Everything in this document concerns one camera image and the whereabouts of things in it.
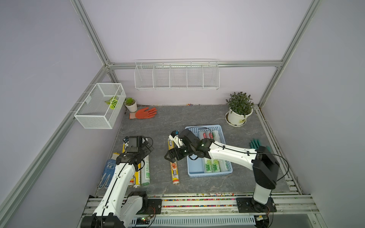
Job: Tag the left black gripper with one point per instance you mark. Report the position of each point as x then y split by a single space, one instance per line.
146 150

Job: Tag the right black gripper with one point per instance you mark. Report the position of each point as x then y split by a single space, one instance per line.
177 156

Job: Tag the green grape wrap roll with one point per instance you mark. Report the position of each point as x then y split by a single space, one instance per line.
145 172
207 164

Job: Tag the yellow red wrap roll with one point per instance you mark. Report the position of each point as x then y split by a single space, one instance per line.
173 165

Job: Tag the white green wrap roll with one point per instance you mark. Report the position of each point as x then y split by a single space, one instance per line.
222 163
215 165

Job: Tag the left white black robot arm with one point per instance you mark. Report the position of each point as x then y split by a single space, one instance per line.
111 211

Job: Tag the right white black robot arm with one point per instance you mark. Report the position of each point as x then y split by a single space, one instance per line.
264 164

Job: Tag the red rubber glove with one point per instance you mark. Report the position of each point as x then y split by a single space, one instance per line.
145 113

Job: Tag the small potted succulent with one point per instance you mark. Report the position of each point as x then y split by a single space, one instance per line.
131 104

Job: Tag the green leaf toy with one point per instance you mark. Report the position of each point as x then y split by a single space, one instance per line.
112 102

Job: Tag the large potted green plant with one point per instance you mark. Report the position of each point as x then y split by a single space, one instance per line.
240 108

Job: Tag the green rubber glove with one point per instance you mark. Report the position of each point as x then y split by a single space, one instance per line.
257 145

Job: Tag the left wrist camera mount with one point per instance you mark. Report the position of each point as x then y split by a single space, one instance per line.
174 136

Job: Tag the white mesh wall basket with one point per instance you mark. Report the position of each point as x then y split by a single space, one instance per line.
94 113

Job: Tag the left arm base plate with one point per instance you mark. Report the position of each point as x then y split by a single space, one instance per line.
152 207

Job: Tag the white slotted cable duct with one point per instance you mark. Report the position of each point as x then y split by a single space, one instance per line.
193 221

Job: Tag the white wire wall shelf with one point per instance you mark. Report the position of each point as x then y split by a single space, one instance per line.
177 74

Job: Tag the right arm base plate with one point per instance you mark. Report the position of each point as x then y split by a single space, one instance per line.
249 205

